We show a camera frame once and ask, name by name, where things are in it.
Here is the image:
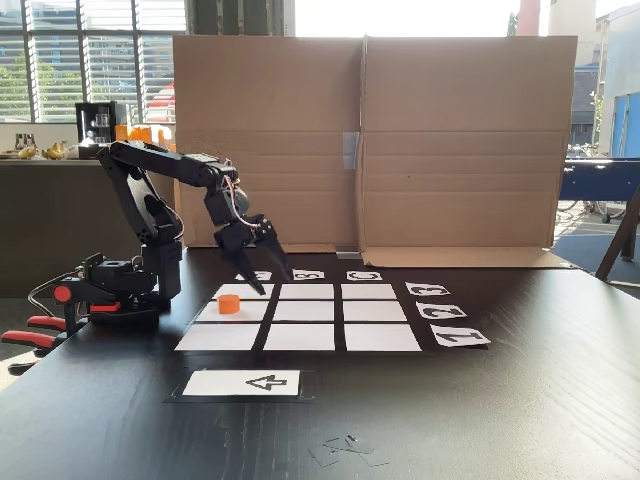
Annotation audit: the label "black coffee machine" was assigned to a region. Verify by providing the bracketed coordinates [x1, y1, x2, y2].
[74, 101, 129, 161]

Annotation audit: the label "white nine-square grid sheet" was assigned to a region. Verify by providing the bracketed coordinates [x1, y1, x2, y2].
[172, 279, 434, 356]

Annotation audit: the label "white arrow paper sheet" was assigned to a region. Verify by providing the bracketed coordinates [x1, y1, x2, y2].
[182, 369, 301, 398]

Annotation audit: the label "grey tape on cardboard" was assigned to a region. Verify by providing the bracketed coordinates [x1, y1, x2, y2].
[342, 131, 361, 172]

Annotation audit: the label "paper sheet number 3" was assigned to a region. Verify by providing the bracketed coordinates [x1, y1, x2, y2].
[404, 282, 452, 298]

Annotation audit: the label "black clamp red trigger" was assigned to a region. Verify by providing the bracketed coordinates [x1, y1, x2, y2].
[87, 299, 161, 329]

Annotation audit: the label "brown wooden leg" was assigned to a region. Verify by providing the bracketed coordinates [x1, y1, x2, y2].
[594, 187, 640, 282]

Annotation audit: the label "brown cardboard panel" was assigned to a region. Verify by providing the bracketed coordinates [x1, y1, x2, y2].
[172, 33, 365, 256]
[359, 33, 580, 270]

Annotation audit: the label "dark counter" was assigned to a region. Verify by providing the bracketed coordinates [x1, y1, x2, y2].
[0, 158, 176, 299]

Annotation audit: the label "black clamp red handles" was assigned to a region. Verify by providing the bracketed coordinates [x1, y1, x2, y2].
[0, 284, 89, 376]

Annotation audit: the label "orange cartons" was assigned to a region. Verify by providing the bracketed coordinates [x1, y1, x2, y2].
[114, 124, 178, 152]

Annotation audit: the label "thin grey cable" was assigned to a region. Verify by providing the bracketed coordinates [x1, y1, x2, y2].
[27, 272, 84, 317]

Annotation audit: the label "paper sheet number 1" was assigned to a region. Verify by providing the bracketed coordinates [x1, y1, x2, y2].
[429, 324, 493, 348]

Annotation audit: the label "paper sheet number 2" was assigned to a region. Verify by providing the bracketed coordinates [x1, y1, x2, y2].
[415, 300, 469, 320]

